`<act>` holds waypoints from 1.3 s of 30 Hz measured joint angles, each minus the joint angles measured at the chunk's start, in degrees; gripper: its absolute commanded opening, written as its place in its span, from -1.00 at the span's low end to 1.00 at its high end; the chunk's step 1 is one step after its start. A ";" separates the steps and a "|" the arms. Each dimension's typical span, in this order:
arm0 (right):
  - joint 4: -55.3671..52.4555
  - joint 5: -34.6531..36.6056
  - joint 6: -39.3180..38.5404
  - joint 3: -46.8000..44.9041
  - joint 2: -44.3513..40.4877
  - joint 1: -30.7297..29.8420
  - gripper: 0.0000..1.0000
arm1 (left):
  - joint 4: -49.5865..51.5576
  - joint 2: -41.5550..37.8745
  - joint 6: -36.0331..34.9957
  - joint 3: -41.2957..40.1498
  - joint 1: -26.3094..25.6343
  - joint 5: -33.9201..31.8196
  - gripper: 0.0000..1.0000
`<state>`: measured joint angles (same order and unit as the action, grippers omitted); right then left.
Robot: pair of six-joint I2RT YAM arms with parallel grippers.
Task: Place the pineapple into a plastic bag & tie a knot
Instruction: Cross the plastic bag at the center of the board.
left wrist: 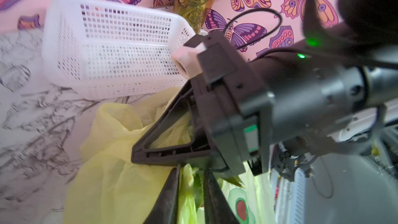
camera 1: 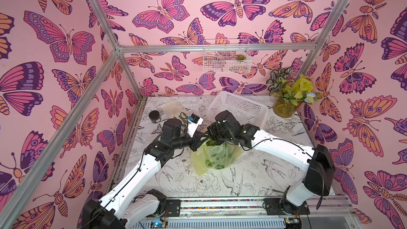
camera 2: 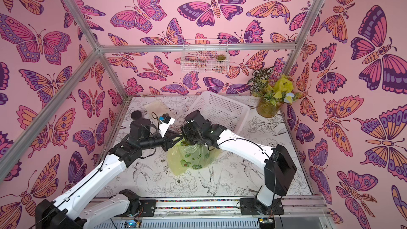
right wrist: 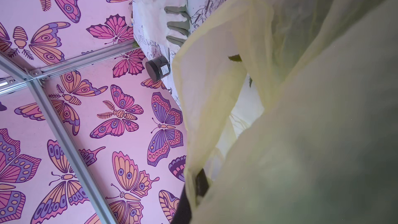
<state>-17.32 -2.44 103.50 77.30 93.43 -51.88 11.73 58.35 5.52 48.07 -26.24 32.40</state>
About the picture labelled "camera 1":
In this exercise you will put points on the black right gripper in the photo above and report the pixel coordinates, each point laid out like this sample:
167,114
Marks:
214,137

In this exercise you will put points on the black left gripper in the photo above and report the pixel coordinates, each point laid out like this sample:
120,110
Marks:
194,140

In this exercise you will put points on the yellow-green plastic bag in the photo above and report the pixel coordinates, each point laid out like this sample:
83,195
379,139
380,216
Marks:
215,157

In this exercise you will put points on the pineapple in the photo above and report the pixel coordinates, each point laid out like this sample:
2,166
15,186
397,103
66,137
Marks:
210,143

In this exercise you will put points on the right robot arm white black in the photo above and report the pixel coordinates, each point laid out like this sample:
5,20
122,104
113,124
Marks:
315,162

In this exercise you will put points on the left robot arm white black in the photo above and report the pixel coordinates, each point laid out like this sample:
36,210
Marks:
117,209

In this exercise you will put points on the white plastic perforated basket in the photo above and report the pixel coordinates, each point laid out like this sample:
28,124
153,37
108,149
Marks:
244,109

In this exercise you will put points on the small black round jar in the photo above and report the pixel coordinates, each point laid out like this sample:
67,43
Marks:
154,116

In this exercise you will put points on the potted plant yellow green leaves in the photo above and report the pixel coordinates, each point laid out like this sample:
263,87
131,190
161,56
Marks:
290,94

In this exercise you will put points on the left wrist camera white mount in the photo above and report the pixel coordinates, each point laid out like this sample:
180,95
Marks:
193,122

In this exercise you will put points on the small green item in wire basket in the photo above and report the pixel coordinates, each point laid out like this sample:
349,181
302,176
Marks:
241,57

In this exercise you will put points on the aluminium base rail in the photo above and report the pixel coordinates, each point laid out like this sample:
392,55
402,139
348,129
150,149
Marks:
251,213

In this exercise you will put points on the white wire wall basket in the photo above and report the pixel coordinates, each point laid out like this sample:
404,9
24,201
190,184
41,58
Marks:
219,56

